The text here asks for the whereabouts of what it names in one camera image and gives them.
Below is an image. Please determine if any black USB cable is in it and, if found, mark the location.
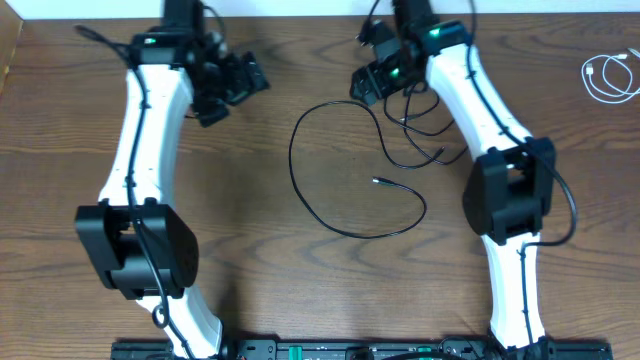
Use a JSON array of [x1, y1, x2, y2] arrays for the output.
[[287, 100, 447, 240], [382, 82, 469, 166]]

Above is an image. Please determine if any white USB cable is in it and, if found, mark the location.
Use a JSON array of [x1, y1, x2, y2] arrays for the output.
[[580, 47, 640, 105]]

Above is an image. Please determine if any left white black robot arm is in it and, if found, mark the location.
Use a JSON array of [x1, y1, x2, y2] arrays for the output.
[[75, 25, 269, 359]]

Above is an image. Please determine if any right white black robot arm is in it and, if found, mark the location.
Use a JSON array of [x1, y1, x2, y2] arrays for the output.
[[350, 20, 556, 351]]

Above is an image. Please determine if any cardboard panel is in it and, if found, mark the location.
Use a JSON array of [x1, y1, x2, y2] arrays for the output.
[[0, 0, 24, 90]]

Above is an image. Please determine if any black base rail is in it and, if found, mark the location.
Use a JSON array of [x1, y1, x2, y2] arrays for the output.
[[109, 338, 614, 360]]

